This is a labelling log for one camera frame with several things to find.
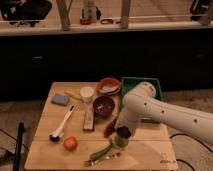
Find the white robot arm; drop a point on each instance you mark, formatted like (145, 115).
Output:
(140, 102)

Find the dark red grapes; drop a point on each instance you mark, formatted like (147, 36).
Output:
(110, 128)

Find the wooden block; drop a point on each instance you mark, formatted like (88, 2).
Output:
(88, 124)

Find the dark red bowl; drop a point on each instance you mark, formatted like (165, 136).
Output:
(103, 106)

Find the black office chair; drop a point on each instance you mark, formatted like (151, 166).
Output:
(25, 12)

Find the green plastic cup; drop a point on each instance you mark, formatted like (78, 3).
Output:
(120, 142)

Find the blue sponge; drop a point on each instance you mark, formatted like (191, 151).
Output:
(60, 99)

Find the black pole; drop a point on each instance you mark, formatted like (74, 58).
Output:
(17, 156)

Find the white bottle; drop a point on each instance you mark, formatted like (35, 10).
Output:
(91, 11)

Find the dark metal cup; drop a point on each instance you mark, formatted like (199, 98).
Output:
(123, 132)

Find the green pepper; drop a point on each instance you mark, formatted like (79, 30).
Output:
(101, 153)

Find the orange bowl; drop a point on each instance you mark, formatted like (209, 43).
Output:
(108, 86)

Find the orange tomato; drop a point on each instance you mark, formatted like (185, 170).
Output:
(70, 143)

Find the white dish brush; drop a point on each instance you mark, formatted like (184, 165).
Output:
(56, 135)

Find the green plastic tray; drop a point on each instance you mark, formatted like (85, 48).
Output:
(129, 83)

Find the white cup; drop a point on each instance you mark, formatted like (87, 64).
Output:
(87, 93)

